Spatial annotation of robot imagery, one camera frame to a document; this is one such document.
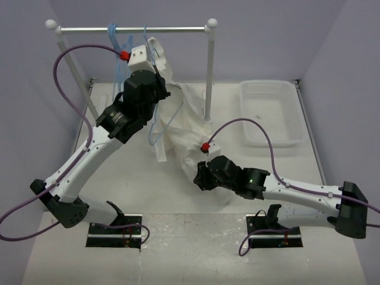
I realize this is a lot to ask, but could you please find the blue wire hanger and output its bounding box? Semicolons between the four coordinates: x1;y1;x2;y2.
143;23;185;146

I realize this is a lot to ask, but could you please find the white skirt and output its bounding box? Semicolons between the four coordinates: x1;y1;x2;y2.
147;37;213;189

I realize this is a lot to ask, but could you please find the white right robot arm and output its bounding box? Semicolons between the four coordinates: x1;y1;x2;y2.
194;156;368;239

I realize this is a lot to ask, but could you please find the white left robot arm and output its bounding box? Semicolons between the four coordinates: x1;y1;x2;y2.
30;68;170;233

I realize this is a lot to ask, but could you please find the blue empty hangers bunch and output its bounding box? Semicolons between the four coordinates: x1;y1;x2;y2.
107;23;133;99

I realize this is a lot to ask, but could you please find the white clothes rack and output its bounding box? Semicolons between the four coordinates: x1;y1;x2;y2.
45;18;218;124

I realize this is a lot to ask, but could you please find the white plastic basket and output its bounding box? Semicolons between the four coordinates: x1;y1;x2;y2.
239;80;306;147

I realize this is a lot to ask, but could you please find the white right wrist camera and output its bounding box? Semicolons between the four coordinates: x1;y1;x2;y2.
200;142;221;160

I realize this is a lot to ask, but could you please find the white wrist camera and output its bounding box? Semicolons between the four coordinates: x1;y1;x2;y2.
200;142;221;160
128;45;154;73

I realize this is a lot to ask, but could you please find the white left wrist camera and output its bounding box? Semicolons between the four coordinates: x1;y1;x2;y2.
128;45;154;73

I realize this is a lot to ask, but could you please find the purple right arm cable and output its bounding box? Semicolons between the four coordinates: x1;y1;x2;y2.
207;118;380;258

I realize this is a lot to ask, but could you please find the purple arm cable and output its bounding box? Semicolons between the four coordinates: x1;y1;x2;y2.
207;118;380;258
0;43;151;247

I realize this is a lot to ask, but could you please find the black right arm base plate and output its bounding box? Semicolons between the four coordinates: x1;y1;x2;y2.
245;210;303;249

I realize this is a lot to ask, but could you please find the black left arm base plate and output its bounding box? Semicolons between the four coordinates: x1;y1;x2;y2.
85;214;143;249

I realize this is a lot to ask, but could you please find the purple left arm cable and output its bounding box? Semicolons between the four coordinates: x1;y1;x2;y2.
0;43;151;247

